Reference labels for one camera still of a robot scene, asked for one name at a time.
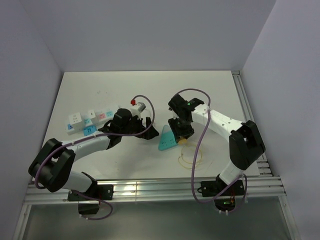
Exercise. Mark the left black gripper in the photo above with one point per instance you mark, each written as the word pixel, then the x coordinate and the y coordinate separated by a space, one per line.
pixel 152 133

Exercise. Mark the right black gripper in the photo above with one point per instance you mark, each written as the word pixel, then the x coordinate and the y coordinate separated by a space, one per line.
pixel 173 123

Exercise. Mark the yellow charger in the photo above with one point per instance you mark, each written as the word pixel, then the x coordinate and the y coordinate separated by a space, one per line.
pixel 182 141

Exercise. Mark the teal triangular socket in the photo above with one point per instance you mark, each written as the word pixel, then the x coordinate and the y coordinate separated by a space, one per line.
pixel 167 139

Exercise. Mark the white colourful power strip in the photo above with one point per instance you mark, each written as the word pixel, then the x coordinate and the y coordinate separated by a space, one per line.
pixel 86 123

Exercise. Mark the blue plug adapter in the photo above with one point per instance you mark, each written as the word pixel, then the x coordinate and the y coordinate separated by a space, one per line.
pixel 88 130

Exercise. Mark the white cube socket adapter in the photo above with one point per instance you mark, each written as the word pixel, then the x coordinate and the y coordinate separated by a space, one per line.
pixel 75 120

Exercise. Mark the white charger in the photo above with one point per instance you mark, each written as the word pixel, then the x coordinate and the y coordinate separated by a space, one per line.
pixel 92 116

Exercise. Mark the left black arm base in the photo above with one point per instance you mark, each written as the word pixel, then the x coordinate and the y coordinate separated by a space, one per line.
pixel 91 201

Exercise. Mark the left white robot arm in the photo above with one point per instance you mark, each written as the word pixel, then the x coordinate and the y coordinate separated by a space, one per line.
pixel 52 167

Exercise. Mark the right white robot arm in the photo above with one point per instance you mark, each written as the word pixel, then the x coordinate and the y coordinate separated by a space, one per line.
pixel 245 142

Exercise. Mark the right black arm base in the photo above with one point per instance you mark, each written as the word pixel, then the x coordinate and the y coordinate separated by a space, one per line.
pixel 230 200

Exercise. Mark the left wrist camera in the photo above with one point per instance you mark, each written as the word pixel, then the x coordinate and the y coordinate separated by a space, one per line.
pixel 137 108

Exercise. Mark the aluminium front rail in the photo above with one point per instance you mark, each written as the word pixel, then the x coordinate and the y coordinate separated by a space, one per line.
pixel 149 190

